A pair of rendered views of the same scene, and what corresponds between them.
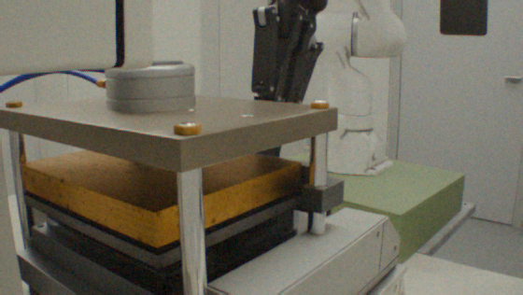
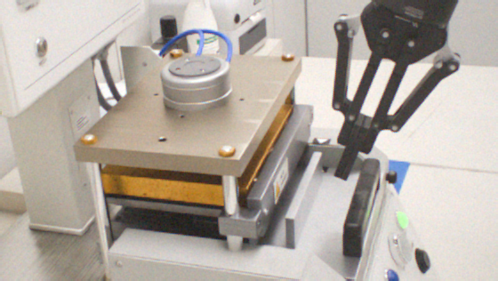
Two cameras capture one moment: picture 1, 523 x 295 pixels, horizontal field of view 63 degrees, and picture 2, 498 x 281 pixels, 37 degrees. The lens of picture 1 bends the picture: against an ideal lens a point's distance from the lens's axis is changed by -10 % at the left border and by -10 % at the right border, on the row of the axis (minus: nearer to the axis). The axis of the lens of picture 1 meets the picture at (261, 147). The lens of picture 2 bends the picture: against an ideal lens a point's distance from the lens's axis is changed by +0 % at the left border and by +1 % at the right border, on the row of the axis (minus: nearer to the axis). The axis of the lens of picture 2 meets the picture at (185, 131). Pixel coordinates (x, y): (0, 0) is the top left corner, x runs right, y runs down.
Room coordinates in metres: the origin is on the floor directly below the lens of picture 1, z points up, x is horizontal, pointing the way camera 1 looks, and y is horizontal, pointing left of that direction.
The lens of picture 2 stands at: (0.20, -0.65, 1.45)
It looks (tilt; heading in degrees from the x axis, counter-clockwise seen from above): 26 degrees down; 76
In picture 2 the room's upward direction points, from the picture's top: 6 degrees counter-clockwise
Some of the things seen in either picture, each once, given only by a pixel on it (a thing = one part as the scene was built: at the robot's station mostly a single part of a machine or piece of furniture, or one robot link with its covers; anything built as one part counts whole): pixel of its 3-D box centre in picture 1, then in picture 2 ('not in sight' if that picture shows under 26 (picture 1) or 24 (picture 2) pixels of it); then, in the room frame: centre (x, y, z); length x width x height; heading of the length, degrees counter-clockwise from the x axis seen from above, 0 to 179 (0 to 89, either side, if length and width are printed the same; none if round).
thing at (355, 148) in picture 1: (355, 138); not in sight; (1.17, -0.24, 0.93); 0.22 x 0.19 x 0.14; 136
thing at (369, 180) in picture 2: not in sight; (363, 203); (0.55, -0.02, 0.99); 0.15 x 0.02 x 0.04; 53
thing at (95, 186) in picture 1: (148, 153); (204, 127); (0.41, 0.10, 1.07); 0.22 x 0.17 x 0.10; 53
